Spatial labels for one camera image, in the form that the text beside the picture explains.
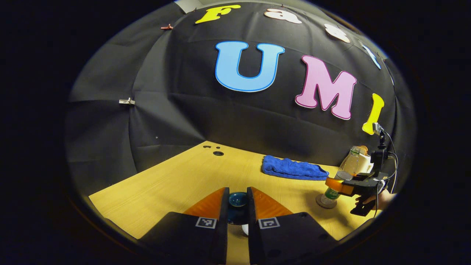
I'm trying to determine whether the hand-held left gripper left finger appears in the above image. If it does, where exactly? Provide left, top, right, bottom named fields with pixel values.
left=137, top=187, right=230, bottom=265

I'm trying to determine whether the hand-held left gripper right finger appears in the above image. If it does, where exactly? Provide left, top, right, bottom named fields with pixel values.
left=247, top=186, right=338, bottom=265

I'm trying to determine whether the clear plastic water bottle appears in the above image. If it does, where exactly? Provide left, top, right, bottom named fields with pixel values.
left=320, top=146, right=362, bottom=206

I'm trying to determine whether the white toaster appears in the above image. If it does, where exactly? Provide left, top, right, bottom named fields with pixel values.
left=355, top=149, right=374, bottom=175

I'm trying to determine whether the blue towel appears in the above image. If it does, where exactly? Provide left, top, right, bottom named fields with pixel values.
left=262, top=155, right=330, bottom=181

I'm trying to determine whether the black backdrop cloth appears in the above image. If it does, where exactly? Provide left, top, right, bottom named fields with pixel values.
left=64, top=0, right=416, bottom=195

